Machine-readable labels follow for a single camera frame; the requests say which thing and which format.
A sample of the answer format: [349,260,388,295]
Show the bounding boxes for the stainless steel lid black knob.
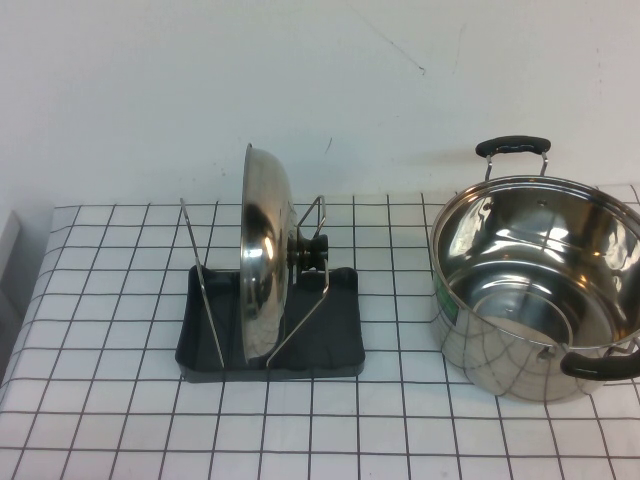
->
[239,143,332,362]

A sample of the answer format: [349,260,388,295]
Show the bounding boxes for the white black-grid tablecloth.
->
[0,183,640,480]

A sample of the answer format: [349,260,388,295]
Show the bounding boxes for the white side board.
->
[0,208,25,321]

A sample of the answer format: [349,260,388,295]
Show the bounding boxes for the black tray wire lid rack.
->
[173,195,367,384]

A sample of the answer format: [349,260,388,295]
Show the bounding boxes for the stainless steel pot black handles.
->
[430,134,640,405]

